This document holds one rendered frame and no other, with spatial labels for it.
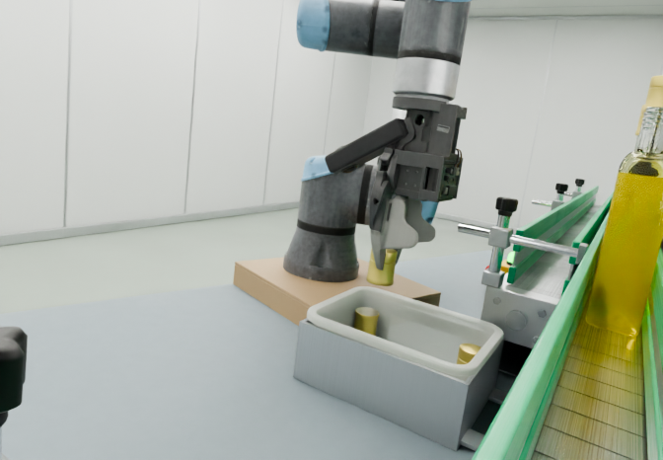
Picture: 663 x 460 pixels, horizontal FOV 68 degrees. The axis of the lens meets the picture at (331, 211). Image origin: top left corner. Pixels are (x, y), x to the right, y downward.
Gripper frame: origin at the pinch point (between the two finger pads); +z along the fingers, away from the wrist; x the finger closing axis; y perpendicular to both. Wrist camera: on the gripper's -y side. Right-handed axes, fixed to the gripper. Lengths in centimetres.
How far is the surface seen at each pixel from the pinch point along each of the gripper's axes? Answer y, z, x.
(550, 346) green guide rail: 23.3, -4.3, -26.1
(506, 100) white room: -136, -80, 607
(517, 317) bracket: 15.7, 6.5, 11.4
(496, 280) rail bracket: 12.1, 2.4, 11.6
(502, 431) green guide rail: 23.1, -4.3, -37.1
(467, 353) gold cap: 11.7, 10.9, 4.2
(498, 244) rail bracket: 11.5, -2.6, 11.6
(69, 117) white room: -335, 1, 149
